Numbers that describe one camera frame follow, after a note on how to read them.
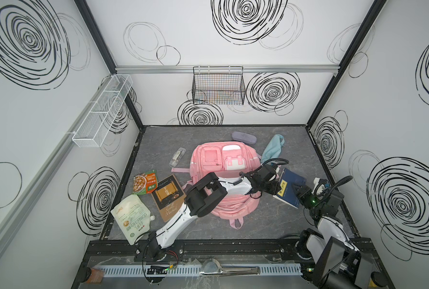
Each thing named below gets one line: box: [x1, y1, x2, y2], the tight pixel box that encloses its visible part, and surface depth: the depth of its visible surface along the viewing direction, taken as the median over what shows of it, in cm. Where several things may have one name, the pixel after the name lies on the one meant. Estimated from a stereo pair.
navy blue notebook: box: [272, 167, 307, 209], surface depth 93 cm
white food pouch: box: [110, 194, 156, 246], surface depth 84 cm
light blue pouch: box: [260, 133, 285, 164], surface depth 104 cm
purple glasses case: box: [231, 131, 258, 144], surface depth 113 cm
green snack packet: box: [132, 169, 159, 196], surface depth 93 cm
